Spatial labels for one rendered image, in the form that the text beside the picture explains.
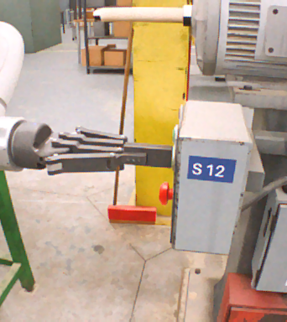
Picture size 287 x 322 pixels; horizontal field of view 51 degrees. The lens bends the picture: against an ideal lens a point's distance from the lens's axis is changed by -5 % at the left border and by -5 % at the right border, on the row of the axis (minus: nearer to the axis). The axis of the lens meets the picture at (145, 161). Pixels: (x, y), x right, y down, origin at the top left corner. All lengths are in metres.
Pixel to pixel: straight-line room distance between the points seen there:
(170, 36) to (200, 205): 1.24
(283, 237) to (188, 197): 0.31
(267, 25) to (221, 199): 0.31
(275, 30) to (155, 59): 1.10
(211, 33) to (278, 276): 0.55
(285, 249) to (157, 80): 1.16
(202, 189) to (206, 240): 0.09
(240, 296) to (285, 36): 0.62
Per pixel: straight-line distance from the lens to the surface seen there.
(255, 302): 0.87
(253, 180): 0.52
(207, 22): 0.60
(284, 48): 0.60
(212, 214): 0.47
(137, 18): 0.72
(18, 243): 1.49
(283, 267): 0.78
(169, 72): 1.64
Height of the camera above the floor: 1.28
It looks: 28 degrees down
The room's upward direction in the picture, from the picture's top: straight up
